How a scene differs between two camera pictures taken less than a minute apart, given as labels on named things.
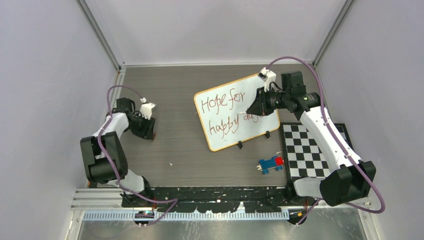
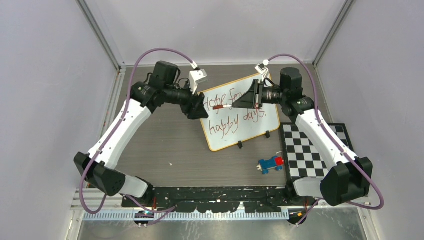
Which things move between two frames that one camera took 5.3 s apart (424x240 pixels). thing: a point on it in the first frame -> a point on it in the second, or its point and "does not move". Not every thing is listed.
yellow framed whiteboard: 219,109 does not move
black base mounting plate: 214,199 does not move
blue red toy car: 265,165 does not move
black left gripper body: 142,126 -> 187,104
